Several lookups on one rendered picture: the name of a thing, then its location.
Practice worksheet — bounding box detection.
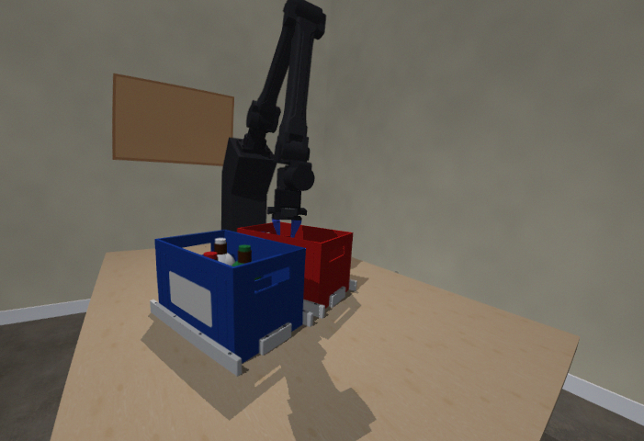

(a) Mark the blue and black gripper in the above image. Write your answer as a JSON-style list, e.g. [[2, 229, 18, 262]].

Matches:
[[267, 207, 307, 238]]

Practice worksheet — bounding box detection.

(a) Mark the blue plastic crate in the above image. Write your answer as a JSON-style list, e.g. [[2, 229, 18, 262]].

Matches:
[[155, 230, 306, 363]]

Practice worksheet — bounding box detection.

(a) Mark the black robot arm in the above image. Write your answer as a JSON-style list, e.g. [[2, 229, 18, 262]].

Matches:
[[236, 0, 326, 217]]

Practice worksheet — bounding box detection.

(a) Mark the red crate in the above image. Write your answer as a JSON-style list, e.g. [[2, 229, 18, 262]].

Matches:
[[244, 222, 353, 309]]

